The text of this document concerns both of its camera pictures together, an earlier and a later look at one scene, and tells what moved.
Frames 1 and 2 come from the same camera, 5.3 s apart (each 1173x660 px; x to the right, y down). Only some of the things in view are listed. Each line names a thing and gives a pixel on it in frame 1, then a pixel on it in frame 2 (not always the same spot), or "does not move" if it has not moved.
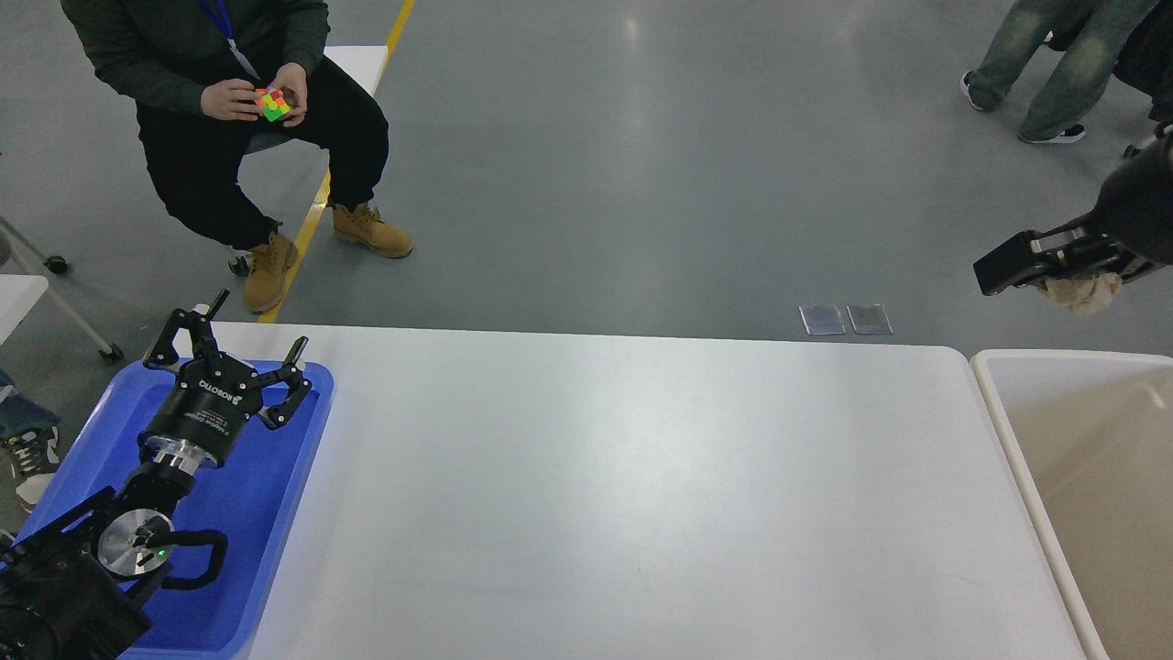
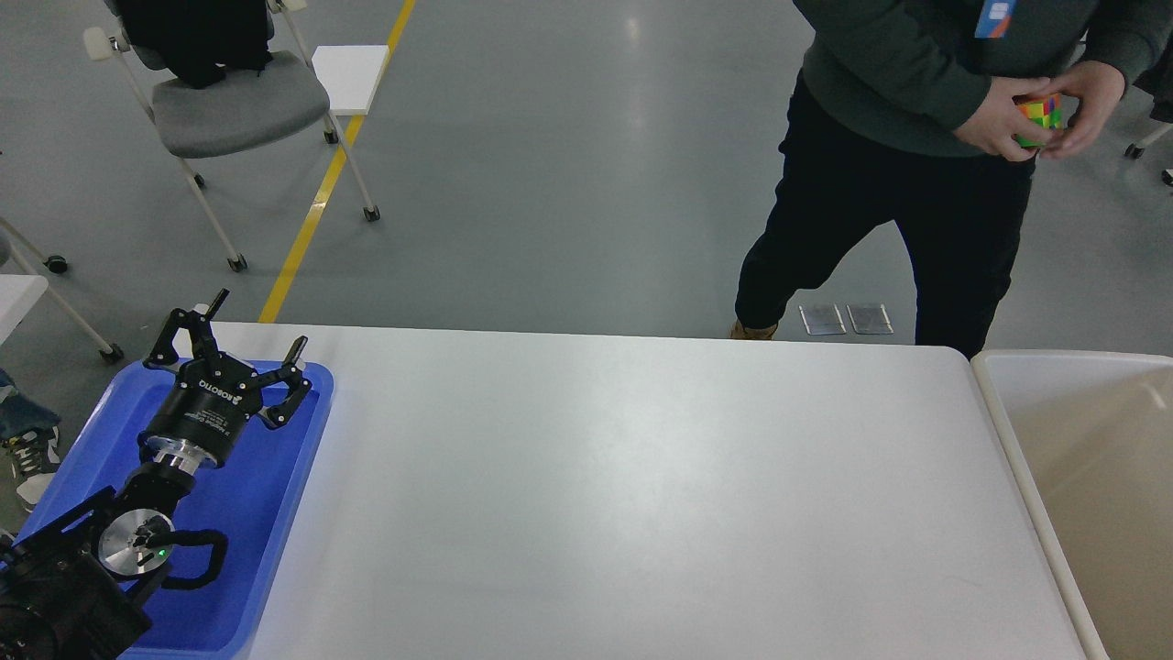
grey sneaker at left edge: [33, 458] does not move
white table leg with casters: [108, 351] does not move
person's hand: [291, 79] -> [1098, 86]
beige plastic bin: [1094, 430] does not move
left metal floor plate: [821, 320] does not move
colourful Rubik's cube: [273, 103] -> [1046, 111]
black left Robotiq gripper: [200, 421] does not move
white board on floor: [364, 62] does not move
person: [208, 80] -> [936, 115]
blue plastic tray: [248, 500] does not move
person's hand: [222, 99] -> [1000, 126]
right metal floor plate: [869, 319] does not move
